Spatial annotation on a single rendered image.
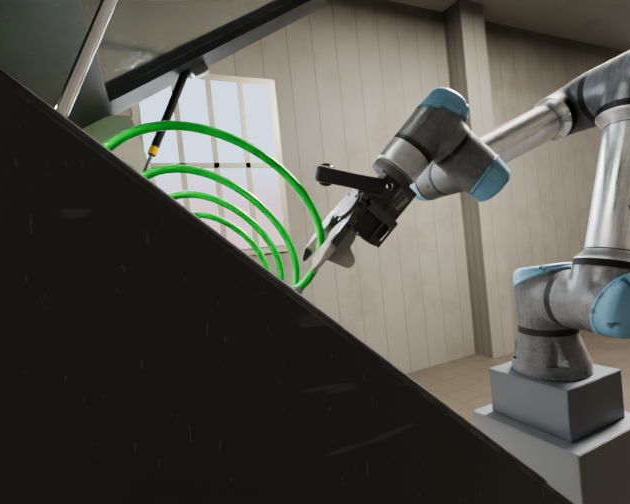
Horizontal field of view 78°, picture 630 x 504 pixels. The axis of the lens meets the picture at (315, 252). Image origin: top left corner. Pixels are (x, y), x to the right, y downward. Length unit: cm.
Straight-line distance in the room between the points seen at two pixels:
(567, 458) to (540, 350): 20
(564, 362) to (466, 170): 46
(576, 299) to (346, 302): 256
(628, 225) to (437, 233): 306
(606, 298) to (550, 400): 24
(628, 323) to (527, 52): 469
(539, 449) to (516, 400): 10
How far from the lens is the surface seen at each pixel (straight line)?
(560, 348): 96
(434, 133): 67
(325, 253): 61
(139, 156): 98
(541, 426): 98
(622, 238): 87
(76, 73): 31
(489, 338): 410
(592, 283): 84
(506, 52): 509
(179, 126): 63
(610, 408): 104
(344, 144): 340
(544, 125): 96
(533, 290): 93
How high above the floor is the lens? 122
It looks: 1 degrees down
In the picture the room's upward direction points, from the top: 6 degrees counter-clockwise
